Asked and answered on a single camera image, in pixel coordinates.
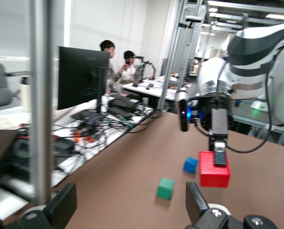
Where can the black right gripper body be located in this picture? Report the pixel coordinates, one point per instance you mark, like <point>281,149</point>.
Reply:
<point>219,121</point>

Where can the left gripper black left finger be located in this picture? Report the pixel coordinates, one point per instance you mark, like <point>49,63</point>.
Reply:
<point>63,202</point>

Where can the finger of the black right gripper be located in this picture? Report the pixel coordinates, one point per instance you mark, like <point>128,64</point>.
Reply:
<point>211,144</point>
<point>220,155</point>

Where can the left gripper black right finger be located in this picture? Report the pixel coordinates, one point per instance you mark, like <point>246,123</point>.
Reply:
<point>195,202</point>

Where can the red block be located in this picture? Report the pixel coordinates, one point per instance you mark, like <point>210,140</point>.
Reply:
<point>213,175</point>

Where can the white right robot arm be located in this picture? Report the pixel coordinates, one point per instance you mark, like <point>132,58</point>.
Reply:
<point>251,47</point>

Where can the blue block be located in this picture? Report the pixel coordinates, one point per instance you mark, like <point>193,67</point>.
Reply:
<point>190,165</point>

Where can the green block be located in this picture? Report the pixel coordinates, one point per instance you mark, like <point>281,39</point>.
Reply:
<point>165,188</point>

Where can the white office desk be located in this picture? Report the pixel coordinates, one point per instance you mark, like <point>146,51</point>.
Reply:
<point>153,89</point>

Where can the paper cup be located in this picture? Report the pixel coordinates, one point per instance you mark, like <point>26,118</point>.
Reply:
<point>145,100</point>

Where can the dark brown box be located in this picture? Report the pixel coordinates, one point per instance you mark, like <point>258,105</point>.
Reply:
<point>1,152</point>

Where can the black device box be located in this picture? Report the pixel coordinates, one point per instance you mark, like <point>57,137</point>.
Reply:
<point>122,105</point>

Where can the person with dark hair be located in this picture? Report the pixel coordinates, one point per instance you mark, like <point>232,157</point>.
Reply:
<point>128,64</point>

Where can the white bottle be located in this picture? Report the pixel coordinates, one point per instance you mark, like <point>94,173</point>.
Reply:
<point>26,97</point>

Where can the black computer monitor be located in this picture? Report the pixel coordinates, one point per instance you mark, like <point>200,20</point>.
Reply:
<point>82,76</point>

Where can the person with glasses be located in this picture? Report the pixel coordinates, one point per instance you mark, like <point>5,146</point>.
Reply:
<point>108,50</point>

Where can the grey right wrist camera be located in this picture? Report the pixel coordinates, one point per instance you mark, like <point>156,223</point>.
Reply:
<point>183,114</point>

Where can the grey aluminium frame post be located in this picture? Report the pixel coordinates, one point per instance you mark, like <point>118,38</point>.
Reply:
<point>40,95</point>
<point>172,59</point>

